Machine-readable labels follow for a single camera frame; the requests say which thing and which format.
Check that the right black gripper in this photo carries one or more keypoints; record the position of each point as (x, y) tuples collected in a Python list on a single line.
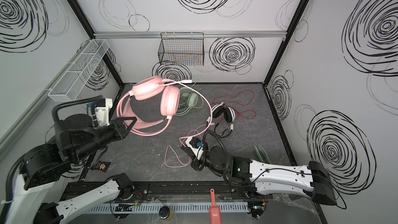
[(197, 162)]

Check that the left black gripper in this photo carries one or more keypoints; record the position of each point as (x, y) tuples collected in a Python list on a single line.
[(115, 129)]

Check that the pink headphones with cable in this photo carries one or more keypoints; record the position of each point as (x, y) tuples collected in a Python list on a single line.
[(145, 148)]

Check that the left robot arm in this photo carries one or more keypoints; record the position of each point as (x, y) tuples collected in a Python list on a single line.
[(36, 172)]

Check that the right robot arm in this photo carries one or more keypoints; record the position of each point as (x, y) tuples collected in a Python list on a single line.
[(312, 181)]

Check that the small black packet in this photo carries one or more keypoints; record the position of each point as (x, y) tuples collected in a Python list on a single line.
[(101, 166)]

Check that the green tongs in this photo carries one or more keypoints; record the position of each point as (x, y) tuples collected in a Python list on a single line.
[(262, 154)]

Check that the black round knob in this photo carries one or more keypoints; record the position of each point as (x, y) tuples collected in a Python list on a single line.
[(166, 213)]

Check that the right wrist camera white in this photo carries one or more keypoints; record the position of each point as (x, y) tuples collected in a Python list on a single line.
[(196, 147)]

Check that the red dustpan brush handle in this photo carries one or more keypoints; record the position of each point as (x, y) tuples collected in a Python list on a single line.
[(214, 210)]

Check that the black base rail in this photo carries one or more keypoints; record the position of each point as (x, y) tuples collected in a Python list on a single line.
[(168, 189)]

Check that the green headphones with cable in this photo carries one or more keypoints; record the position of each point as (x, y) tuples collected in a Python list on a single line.
[(188, 101)]

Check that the clear plastic wall shelf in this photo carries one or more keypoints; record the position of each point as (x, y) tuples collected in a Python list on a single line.
[(78, 73)]

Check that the black wire basket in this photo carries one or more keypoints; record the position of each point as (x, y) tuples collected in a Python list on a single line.
[(185, 48)]

